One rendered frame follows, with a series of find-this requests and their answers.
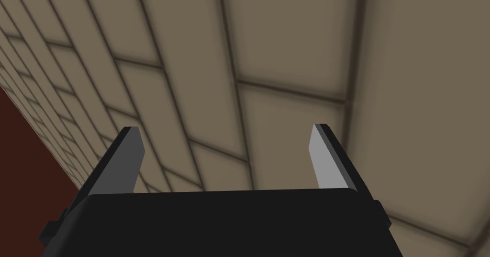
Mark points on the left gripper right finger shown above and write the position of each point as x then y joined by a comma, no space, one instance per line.
331,163

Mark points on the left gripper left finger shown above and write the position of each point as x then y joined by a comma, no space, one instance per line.
116,165

